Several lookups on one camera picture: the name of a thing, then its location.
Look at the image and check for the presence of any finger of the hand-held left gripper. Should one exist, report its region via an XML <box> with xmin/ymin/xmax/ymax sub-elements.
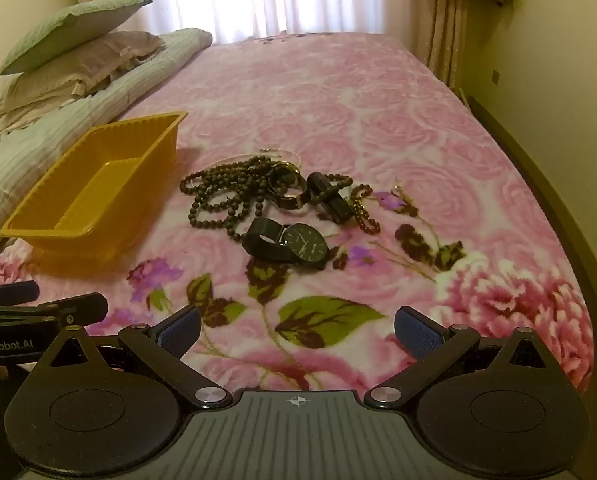
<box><xmin>0</xmin><ymin>281</ymin><xmax>40</xmax><ymax>307</ymax></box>
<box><xmin>0</xmin><ymin>292</ymin><xmax>109</xmax><ymax>330</ymax></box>

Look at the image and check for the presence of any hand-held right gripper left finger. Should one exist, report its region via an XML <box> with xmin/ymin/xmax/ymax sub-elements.
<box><xmin>41</xmin><ymin>305</ymin><xmax>232</xmax><ymax>408</ymax></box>

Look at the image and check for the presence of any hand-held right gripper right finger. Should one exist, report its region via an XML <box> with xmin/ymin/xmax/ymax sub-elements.
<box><xmin>364</xmin><ymin>306</ymin><xmax>554</xmax><ymax>408</ymax></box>

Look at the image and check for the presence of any yellow plastic tray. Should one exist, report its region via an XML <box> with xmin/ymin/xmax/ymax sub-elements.
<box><xmin>0</xmin><ymin>111</ymin><xmax>189</xmax><ymax>263</ymax></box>

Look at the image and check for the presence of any reddish brown bead bracelet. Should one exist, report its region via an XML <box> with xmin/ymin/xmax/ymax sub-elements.
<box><xmin>348</xmin><ymin>184</ymin><xmax>381</xmax><ymax>235</ymax></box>

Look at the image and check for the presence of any black mesh strap watch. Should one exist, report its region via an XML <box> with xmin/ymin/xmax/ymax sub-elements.
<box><xmin>242</xmin><ymin>217</ymin><xmax>329</xmax><ymax>271</ymax></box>

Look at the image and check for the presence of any long dark bead necklace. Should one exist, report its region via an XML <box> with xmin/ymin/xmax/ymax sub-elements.
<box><xmin>180</xmin><ymin>156</ymin><xmax>279</xmax><ymax>243</ymax></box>

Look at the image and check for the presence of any gold case dark strap watch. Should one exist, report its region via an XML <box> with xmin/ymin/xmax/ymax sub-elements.
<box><xmin>267</xmin><ymin>161</ymin><xmax>310</xmax><ymax>211</ymax></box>

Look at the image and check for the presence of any white pearl necklace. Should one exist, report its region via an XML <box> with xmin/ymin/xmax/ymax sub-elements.
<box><xmin>256</xmin><ymin>146</ymin><xmax>304</xmax><ymax>168</ymax></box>

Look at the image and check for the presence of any pale green striped quilt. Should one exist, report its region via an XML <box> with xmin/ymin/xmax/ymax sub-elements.
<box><xmin>0</xmin><ymin>27</ymin><xmax>214</xmax><ymax>276</ymax></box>

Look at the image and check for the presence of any pink floral blanket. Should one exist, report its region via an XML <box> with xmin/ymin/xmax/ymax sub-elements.
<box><xmin>0</xmin><ymin>32</ymin><xmax>597</xmax><ymax>396</ymax></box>

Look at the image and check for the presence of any taupe pillow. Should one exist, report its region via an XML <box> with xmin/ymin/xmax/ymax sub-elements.
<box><xmin>0</xmin><ymin>30</ymin><xmax>166</xmax><ymax>128</ymax></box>

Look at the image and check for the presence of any green pillow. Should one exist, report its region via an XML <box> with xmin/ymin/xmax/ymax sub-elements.
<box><xmin>0</xmin><ymin>0</ymin><xmax>153</xmax><ymax>81</ymax></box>

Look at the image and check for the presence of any beige patterned curtain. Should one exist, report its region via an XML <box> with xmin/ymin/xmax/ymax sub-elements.
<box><xmin>425</xmin><ymin>0</ymin><xmax>471</xmax><ymax>91</ymax></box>

